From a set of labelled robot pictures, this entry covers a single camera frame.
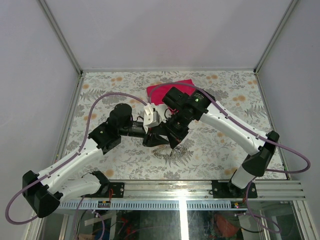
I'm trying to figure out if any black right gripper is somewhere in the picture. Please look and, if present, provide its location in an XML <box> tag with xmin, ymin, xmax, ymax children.
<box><xmin>160</xmin><ymin>108</ymin><xmax>191</xmax><ymax>149</ymax></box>

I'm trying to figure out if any large metal keyring chain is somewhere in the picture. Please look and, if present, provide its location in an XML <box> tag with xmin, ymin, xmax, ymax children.
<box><xmin>152</xmin><ymin>144</ymin><xmax>187</xmax><ymax>160</ymax></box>

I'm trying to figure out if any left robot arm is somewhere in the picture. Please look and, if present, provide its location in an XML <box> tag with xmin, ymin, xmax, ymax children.
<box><xmin>22</xmin><ymin>103</ymin><xmax>172</xmax><ymax>218</ymax></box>

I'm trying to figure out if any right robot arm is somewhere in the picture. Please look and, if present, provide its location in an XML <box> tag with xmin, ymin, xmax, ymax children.
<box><xmin>162</xmin><ymin>87</ymin><xmax>279</xmax><ymax>198</ymax></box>

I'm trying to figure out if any pink cloth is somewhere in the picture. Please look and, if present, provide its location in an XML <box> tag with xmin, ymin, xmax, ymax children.
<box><xmin>146</xmin><ymin>79</ymin><xmax>195</xmax><ymax>106</ymax></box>

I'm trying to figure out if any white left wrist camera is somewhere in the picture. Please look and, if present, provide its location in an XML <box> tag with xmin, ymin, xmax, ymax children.
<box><xmin>143</xmin><ymin>103</ymin><xmax>160</xmax><ymax>129</ymax></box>

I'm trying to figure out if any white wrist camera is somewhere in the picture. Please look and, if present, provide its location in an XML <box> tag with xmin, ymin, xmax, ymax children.
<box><xmin>143</xmin><ymin>103</ymin><xmax>160</xmax><ymax>129</ymax></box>
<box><xmin>155</xmin><ymin>104</ymin><xmax>172</xmax><ymax>123</ymax></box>

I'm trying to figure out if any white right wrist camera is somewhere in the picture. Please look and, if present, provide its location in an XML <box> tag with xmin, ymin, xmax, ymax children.
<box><xmin>155</xmin><ymin>104</ymin><xmax>172</xmax><ymax>123</ymax></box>

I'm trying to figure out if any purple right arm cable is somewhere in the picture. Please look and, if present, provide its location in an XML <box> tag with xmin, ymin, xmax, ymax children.
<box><xmin>147</xmin><ymin>81</ymin><xmax>312</xmax><ymax>235</ymax></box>

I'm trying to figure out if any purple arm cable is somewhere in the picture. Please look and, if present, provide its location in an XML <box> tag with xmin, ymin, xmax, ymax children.
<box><xmin>5</xmin><ymin>92</ymin><xmax>150</xmax><ymax>225</ymax></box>
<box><xmin>147</xmin><ymin>81</ymin><xmax>312</xmax><ymax>235</ymax></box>

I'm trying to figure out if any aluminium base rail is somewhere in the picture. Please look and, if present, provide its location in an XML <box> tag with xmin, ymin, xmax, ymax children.
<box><xmin>59</xmin><ymin>180</ymin><xmax>306</xmax><ymax>210</ymax></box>

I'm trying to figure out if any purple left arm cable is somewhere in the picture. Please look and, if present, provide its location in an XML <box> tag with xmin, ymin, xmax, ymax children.
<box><xmin>5</xmin><ymin>92</ymin><xmax>150</xmax><ymax>225</ymax></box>

